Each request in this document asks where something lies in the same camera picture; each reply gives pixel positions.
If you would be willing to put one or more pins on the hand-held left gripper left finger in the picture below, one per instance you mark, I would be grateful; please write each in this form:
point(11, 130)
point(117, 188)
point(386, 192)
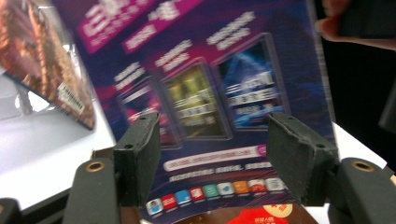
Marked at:
point(137, 161)

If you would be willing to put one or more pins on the purple magazine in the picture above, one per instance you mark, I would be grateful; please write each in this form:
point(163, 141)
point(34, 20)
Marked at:
point(193, 46)

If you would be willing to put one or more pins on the white table mat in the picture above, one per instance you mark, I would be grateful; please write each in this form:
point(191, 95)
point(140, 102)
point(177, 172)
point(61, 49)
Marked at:
point(46, 155)

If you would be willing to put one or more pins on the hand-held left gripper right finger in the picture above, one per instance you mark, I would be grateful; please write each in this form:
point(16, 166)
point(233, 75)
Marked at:
point(302, 161)

